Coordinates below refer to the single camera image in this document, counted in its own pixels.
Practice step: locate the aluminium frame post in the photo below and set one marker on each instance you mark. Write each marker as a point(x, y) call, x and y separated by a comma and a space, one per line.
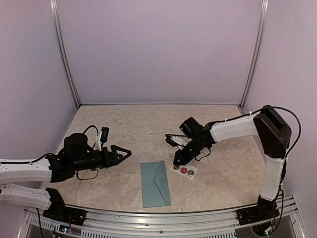
point(256, 53)
point(63, 54)

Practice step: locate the teal paper envelope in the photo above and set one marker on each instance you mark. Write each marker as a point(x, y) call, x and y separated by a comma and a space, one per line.
point(154, 182)

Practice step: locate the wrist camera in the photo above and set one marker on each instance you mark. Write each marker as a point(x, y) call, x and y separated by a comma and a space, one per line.
point(175, 140)
point(102, 138)

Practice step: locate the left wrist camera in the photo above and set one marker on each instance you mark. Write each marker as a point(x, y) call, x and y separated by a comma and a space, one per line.
point(102, 138)

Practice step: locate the wax seal sticker sheet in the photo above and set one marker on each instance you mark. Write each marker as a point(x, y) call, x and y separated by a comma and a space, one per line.
point(186, 171)

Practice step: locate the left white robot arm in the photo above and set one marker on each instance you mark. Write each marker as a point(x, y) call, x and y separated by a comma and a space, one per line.
point(12, 172)

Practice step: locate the right aluminium frame post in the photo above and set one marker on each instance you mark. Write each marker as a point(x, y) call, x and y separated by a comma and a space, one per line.
point(256, 53)

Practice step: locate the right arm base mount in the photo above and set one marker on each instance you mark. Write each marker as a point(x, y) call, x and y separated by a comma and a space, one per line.
point(263, 210)

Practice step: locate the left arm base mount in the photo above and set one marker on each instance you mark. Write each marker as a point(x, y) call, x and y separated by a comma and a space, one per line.
point(58, 211)

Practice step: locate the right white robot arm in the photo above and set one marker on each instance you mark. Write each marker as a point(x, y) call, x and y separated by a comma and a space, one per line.
point(265, 124)

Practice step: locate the left aluminium frame post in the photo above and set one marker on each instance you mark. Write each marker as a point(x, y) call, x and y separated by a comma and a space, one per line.
point(63, 54)

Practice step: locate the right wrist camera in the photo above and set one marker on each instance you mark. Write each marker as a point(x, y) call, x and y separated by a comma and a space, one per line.
point(175, 140)

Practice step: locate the front aluminium rail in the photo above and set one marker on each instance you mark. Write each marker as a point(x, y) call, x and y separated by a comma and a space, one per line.
point(99, 223)

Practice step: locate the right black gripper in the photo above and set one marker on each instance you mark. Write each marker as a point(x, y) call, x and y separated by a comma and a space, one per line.
point(184, 159)

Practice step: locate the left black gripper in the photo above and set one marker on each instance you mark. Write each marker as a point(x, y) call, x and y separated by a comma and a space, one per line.
point(114, 160)

